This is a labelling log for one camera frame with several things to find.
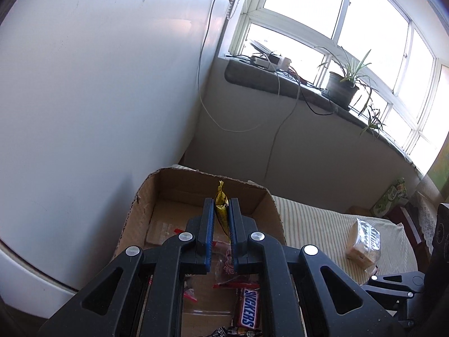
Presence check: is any small yellow candy packet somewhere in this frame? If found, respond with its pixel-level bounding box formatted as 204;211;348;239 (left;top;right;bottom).
214;180;231;243

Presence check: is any grey window sill cover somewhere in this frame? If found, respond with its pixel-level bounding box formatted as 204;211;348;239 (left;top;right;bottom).
224;58;422;177

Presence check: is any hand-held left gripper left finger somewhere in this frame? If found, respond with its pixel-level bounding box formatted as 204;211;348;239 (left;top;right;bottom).
37;198;215;337

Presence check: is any striped bed sheet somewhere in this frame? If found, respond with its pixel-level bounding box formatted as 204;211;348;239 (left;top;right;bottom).
171;163;419;289

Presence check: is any brown cardboard box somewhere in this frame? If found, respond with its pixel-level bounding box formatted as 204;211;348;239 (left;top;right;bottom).
114;168;302;337

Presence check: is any bagged sliced bread loaf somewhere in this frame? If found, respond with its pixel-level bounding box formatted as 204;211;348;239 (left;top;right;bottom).
345;217;383;266

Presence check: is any brown chocolate bar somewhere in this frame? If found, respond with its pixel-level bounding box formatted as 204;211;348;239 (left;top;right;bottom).
206;326;263;337
234;287;262;329

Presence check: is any white lace cloth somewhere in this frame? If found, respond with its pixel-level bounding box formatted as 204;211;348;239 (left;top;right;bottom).
415;192;440;251

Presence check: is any green gift bag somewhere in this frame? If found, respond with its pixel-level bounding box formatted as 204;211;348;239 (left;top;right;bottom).
372;177;409;219

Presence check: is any grey hanging cable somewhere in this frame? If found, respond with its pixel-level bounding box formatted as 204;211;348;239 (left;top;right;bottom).
264;73;303;184

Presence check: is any white hanging cable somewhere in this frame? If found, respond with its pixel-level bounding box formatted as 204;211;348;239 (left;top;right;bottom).
196;0;299;133

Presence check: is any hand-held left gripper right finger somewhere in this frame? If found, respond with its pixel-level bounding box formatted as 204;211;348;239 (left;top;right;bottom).
228;197;407;337

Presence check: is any potted spider plant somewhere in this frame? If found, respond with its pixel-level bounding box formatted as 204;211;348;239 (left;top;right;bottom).
315;47;387;142

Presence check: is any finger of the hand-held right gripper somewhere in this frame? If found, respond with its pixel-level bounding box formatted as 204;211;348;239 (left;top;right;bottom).
361;270;427;311

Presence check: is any white framed window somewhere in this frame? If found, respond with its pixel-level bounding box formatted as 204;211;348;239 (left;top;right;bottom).
224;0;449;177

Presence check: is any black cable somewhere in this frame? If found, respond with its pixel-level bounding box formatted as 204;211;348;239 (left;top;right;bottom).
301;76;336;116

